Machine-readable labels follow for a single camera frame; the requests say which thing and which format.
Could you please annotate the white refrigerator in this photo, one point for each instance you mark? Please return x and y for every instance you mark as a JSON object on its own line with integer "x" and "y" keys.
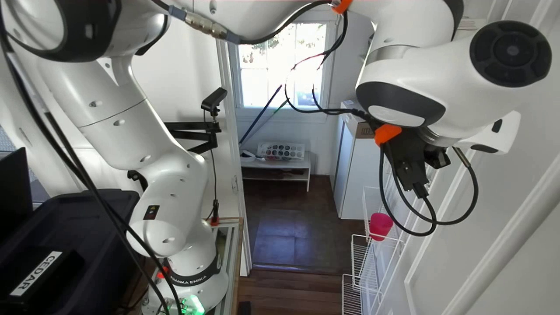
{"x": 356, "y": 165}

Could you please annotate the black equipment case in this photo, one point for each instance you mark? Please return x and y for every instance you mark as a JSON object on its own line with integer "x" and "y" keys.
{"x": 66, "y": 259}

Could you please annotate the white wire rack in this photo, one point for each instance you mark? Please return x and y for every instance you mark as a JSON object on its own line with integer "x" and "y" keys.
{"x": 372, "y": 265}
{"x": 411, "y": 216}

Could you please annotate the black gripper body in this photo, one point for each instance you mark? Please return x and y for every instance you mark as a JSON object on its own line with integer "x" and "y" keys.
{"x": 409, "y": 154}

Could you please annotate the blue and pink cup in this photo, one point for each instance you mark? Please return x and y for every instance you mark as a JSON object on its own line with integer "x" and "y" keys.
{"x": 379, "y": 226}

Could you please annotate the low white bench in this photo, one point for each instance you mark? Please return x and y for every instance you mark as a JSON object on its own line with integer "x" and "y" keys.
{"x": 293, "y": 170}

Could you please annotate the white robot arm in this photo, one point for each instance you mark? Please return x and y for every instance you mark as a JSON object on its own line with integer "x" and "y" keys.
{"x": 423, "y": 90}

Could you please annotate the black camera on stand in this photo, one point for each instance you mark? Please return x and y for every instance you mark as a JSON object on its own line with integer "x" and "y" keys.
{"x": 211, "y": 104}

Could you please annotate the window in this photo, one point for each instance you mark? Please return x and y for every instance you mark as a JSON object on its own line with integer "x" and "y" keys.
{"x": 288, "y": 67}

